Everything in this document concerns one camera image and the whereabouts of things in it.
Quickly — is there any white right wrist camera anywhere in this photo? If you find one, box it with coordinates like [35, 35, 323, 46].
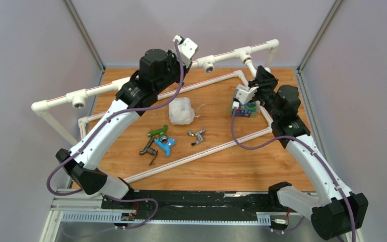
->
[233, 84, 258, 104]

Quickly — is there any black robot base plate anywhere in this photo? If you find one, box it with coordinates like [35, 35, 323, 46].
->
[101, 190, 288, 220]

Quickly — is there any white PVC pipe frame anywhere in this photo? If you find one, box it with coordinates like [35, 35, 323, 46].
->
[31, 39, 279, 182]

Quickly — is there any white slotted cable duct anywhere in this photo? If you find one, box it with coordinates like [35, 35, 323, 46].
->
[61, 211, 271, 226]

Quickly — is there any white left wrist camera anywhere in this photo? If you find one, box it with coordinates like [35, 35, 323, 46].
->
[172, 35, 198, 68]

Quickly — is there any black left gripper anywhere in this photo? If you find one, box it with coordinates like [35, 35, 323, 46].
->
[154, 49, 192, 94]

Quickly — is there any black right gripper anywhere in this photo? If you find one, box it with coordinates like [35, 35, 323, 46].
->
[248, 68, 280, 121]

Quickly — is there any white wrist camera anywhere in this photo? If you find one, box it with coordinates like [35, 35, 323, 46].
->
[233, 84, 258, 104]
[172, 35, 198, 68]

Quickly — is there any white plastic faucet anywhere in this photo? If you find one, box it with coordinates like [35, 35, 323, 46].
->
[244, 58, 257, 78]

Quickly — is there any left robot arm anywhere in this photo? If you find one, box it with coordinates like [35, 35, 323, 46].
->
[55, 46, 196, 209]

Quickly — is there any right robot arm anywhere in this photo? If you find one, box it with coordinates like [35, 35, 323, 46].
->
[248, 66, 368, 241]

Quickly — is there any white drawstring bag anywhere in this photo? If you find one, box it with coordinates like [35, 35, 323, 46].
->
[168, 97, 200, 125]

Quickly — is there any green sponge pack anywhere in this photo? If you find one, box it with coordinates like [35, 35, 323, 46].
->
[229, 101, 257, 118]

